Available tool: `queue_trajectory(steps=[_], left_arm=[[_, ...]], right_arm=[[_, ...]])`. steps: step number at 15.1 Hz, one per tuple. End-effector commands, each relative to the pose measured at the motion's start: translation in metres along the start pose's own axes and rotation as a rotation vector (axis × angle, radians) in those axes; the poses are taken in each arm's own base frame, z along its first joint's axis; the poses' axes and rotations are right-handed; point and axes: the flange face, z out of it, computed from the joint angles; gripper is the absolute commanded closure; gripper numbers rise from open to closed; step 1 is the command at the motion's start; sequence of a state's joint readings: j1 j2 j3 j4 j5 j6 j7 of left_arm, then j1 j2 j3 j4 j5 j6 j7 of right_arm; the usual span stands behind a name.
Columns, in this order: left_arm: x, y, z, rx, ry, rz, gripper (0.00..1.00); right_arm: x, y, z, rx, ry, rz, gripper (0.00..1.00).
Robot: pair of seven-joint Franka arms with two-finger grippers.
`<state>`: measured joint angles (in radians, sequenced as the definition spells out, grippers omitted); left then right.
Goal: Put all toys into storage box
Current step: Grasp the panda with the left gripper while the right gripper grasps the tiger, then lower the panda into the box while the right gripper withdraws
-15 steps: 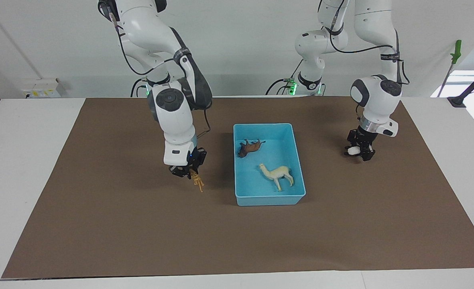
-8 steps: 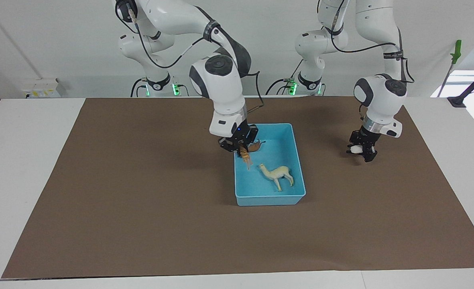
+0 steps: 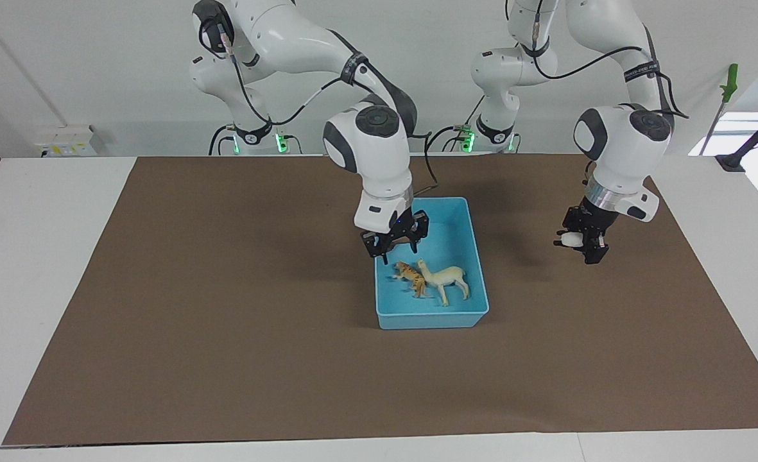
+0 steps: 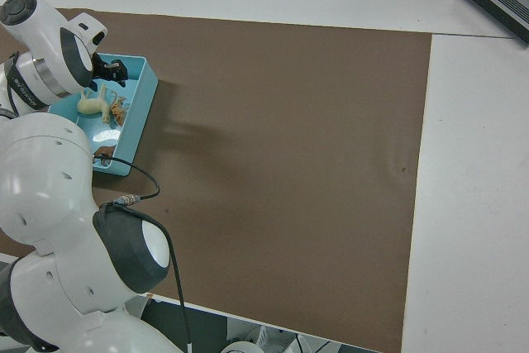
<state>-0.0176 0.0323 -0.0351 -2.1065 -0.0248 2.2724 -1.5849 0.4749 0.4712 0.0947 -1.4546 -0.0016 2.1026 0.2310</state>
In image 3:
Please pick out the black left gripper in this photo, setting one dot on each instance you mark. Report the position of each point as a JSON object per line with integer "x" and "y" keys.
{"x": 589, "y": 221}

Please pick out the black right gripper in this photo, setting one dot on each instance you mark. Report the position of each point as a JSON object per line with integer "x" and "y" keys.
{"x": 396, "y": 230}

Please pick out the black white panda toy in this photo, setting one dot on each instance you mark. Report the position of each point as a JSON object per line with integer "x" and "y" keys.
{"x": 568, "y": 239}

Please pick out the orange striped tiger toy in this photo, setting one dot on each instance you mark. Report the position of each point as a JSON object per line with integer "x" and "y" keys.
{"x": 411, "y": 274}

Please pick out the cream llama toy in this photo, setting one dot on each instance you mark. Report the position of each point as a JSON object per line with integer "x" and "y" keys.
{"x": 446, "y": 277}

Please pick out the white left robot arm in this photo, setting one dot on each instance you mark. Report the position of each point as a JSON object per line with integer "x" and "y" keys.
{"x": 622, "y": 141}

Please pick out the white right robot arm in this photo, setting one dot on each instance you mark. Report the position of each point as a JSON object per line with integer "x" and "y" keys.
{"x": 366, "y": 141}

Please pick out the blue plastic storage box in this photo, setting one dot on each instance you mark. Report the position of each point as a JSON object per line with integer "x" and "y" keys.
{"x": 462, "y": 224}

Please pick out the brown table mat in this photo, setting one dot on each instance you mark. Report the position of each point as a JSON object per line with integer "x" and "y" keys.
{"x": 378, "y": 372}

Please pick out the black clamp stand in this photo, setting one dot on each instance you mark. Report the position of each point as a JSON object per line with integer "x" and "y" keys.
{"x": 754, "y": 138}

